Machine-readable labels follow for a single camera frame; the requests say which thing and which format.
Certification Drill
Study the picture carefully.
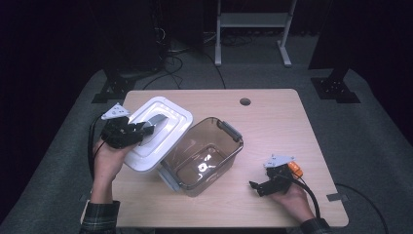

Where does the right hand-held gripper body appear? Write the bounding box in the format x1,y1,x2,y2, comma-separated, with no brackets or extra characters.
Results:
263,154,296,195

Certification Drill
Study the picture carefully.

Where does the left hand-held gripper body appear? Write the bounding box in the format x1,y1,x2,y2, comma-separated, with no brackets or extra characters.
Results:
100,102,144,150

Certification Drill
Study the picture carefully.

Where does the white box lid grey handle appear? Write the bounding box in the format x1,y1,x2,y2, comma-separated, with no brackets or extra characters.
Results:
124,96,195,173

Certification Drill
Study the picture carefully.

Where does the orange toy car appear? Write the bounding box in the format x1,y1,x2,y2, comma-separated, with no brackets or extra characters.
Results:
287,161,305,179

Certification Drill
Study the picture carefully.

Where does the brown transparent storage box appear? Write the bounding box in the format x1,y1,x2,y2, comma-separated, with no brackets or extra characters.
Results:
157,116,244,198

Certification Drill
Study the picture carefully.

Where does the person's left hand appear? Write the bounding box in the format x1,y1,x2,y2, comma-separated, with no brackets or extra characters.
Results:
93,139,134,181

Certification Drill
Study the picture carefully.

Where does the person's right hand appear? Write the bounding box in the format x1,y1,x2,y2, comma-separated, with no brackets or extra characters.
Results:
271,188,315,223

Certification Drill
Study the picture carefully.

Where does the black stand base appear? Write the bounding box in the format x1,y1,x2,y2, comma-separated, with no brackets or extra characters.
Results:
91,67,138,104
310,66,361,104

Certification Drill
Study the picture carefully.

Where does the white metal stand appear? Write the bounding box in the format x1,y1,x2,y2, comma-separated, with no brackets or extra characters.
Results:
213,0,298,68

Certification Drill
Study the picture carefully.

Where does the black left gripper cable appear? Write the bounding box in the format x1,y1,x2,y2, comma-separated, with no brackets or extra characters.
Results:
87,112,109,180

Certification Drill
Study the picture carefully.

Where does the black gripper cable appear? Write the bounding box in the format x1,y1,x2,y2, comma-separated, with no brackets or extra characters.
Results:
87,112,109,180
286,172,390,234

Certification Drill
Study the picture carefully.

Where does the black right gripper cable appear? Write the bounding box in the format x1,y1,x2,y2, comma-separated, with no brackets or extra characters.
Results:
286,172,390,234

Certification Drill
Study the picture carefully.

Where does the black looped floor cable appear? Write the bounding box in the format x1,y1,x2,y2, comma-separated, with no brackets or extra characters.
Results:
142,54,185,91

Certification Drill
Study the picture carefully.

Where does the black straight floor cable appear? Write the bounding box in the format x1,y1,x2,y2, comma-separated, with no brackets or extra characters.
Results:
200,48,228,91

